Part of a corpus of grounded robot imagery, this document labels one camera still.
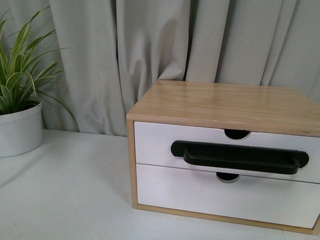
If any white drawer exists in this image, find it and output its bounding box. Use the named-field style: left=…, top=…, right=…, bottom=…
left=136, top=164, right=320, bottom=228
left=134, top=121, right=320, bottom=184

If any black drawer handle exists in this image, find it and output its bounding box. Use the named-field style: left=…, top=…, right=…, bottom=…
left=170, top=140, right=309, bottom=175

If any wooden two-drawer cabinet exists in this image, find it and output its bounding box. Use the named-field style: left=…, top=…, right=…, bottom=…
left=126, top=80, right=320, bottom=235

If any grey curtain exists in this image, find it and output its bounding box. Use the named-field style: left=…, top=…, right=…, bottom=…
left=0, top=0, right=320, bottom=136

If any white plant pot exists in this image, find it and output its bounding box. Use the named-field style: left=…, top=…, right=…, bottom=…
left=0, top=96, right=43, bottom=157

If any green spider plant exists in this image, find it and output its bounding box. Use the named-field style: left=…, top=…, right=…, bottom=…
left=0, top=9, right=80, bottom=131

